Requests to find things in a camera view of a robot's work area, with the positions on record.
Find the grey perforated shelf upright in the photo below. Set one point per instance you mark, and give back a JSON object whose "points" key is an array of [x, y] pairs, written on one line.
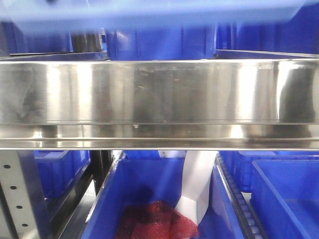
{"points": [[21, 186]]}

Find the blue bin lower left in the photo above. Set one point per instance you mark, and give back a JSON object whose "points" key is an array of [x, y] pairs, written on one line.
{"points": [[57, 169]]}

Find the black vertical shelf post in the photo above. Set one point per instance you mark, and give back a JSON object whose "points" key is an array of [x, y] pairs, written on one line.
{"points": [[86, 42]]}

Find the blue bin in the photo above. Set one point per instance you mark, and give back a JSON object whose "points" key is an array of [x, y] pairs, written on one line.
{"points": [[285, 197], [57, 169], [131, 182]]}

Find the blue crate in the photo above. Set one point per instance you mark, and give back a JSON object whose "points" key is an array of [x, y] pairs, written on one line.
{"points": [[19, 42], [299, 35], [182, 43]]}

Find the blue plastic tray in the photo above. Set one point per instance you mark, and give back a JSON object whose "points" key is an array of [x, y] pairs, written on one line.
{"points": [[82, 15]]}

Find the blue bin lower right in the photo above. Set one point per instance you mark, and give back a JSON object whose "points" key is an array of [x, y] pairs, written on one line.
{"points": [[285, 197]]}

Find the blue crate upper right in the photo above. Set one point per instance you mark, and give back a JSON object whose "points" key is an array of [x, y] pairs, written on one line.
{"points": [[299, 35]]}

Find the blue crate upper centre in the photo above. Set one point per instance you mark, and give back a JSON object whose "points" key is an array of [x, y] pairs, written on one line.
{"points": [[182, 43]]}

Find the black roller rail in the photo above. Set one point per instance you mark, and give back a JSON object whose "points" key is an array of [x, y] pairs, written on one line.
{"points": [[244, 216]]}

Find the blue crate upper left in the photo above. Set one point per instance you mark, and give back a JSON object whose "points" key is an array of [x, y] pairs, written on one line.
{"points": [[19, 42]]}

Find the stainless steel shelf beam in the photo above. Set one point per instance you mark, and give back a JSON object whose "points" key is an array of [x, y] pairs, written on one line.
{"points": [[204, 104]]}

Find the red mesh bag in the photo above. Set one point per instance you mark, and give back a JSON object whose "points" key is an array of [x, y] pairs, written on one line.
{"points": [[155, 221]]}

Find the blue bin lower centre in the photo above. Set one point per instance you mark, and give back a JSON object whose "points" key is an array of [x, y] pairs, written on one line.
{"points": [[131, 182]]}

